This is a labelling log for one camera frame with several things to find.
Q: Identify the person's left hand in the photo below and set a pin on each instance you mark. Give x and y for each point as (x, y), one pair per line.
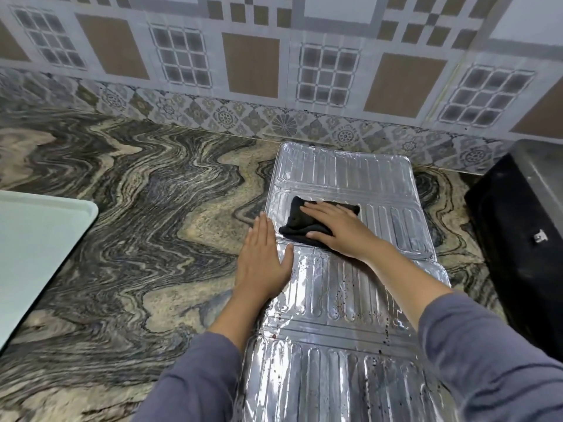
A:
(260, 265)

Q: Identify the person's right hand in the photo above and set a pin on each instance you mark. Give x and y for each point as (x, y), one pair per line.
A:
(347, 235)

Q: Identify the person's left thumb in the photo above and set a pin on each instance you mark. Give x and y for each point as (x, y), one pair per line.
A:
(288, 259)

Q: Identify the person's right thumb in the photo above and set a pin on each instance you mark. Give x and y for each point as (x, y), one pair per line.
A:
(319, 236)

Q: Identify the black cleaning cloth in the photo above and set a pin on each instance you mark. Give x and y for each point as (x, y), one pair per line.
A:
(297, 224)

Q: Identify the silver ribbed foil sheet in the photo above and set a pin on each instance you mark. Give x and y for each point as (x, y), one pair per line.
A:
(347, 312)

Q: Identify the person's left forearm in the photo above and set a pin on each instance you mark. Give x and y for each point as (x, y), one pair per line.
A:
(220, 347)

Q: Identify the person's right forearm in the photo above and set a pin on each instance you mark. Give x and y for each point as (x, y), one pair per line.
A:
(462, 338)

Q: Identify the black metal appliance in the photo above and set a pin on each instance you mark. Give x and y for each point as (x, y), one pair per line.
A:
(519, 259)

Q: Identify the pale green plastic tray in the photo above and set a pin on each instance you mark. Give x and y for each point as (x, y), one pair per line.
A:
(37, 254)

